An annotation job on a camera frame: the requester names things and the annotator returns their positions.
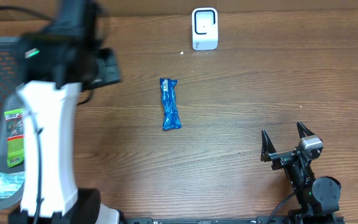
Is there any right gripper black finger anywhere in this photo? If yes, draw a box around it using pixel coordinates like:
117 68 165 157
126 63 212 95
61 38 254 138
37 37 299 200
261 129 277 156
296 121 314 139

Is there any green snack bag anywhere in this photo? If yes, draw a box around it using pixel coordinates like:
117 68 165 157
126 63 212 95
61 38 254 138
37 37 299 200
4 108 25 168

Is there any light blue snack packet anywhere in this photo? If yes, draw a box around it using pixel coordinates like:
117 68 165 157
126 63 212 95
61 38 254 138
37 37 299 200
0 172 25 199

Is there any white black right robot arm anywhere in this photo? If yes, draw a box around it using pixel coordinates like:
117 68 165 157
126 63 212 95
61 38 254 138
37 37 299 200
257 121 344 224

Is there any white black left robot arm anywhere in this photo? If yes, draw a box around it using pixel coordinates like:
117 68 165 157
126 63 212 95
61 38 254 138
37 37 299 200
8 1 120 224

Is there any white barcode scanner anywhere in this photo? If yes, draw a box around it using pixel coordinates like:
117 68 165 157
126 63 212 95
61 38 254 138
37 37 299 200
191 7 219 51

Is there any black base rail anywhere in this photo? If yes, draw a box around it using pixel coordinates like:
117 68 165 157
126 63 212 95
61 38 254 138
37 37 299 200
119 216 345 224

